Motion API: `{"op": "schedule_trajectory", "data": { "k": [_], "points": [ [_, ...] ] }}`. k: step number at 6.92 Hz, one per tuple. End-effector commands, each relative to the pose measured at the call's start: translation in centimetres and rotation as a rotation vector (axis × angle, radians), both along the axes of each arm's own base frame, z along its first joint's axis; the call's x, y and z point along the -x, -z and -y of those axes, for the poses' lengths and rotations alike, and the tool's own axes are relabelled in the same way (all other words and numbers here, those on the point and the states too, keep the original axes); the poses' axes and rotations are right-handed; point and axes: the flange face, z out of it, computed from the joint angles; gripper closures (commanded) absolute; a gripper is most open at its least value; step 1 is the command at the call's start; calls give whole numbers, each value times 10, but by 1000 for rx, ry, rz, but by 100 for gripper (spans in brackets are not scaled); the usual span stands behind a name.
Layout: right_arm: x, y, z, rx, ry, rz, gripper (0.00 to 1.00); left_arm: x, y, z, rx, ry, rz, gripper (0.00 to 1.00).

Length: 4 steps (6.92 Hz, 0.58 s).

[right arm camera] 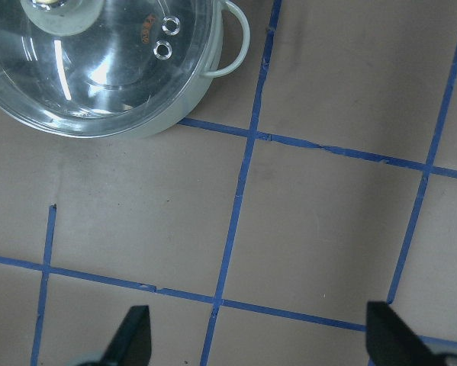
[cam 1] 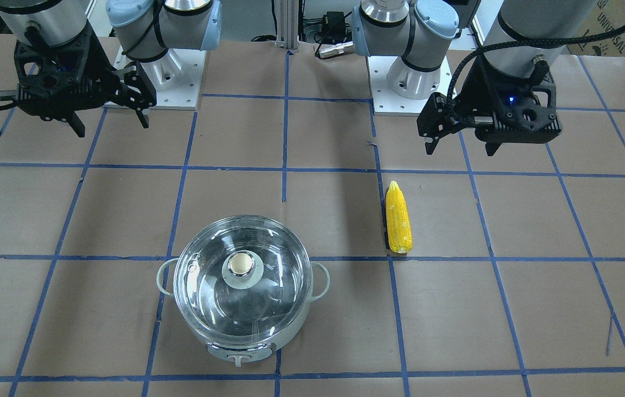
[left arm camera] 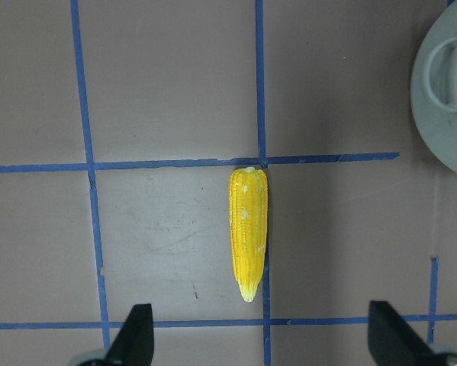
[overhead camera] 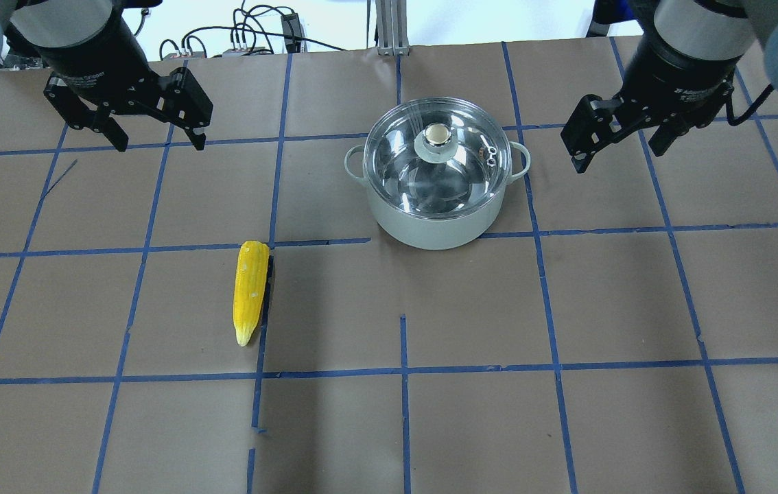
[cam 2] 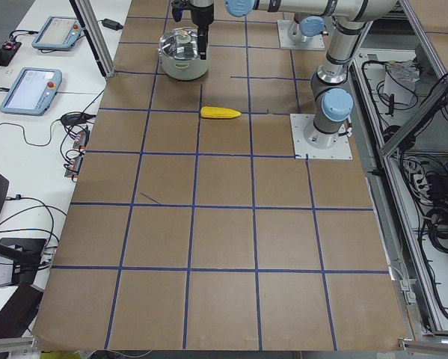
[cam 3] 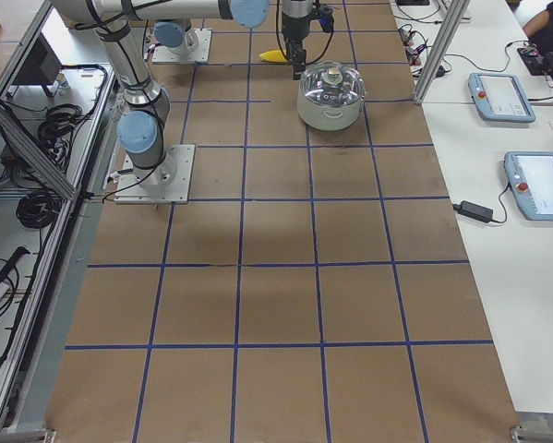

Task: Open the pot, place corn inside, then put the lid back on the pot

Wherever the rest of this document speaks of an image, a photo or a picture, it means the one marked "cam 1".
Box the glass pot lid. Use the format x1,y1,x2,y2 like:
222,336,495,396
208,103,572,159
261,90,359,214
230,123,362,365
173,216,313,340

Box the pale green electric pot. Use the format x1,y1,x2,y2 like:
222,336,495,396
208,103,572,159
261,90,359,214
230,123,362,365
157,215,331,368

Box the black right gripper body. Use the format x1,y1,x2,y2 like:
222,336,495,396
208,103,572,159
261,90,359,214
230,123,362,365
14,22,126,123

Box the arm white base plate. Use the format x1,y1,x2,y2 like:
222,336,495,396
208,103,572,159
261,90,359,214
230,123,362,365
367,56,452,116
134,49,208,110

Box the silver cylindrical connector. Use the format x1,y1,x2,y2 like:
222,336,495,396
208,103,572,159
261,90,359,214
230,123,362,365
315,42,355,60

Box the cardboard box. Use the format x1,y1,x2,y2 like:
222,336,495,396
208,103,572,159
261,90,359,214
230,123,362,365
567,1,625,56

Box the aluminium frame post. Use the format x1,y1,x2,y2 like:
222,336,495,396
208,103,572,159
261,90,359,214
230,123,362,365
274,0,300,52

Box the black power adapter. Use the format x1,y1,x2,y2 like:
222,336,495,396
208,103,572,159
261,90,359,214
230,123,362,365
321,11,346,36

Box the yellow corn cob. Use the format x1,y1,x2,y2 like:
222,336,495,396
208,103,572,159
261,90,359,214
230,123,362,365
385,180,413,254

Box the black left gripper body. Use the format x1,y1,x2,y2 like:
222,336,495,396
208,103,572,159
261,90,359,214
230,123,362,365
417,58,561,145

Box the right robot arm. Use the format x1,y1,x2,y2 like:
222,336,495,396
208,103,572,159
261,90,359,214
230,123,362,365
0,1,222,137

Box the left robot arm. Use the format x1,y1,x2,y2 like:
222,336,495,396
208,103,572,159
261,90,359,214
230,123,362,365
351,1,625,156

